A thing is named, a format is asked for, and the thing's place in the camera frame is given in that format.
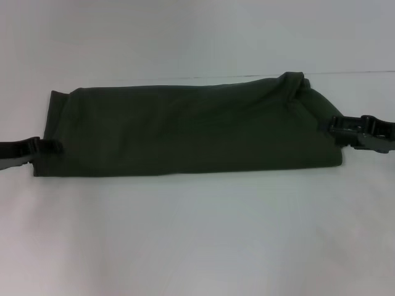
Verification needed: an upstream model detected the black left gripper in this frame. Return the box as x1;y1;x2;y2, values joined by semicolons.
0;136;64;172

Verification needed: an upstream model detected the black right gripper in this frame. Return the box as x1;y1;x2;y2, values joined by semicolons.
328;114;395;154

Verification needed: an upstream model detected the dark green FREE! t-shirt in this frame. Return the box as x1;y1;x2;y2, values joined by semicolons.
32;71;343;179

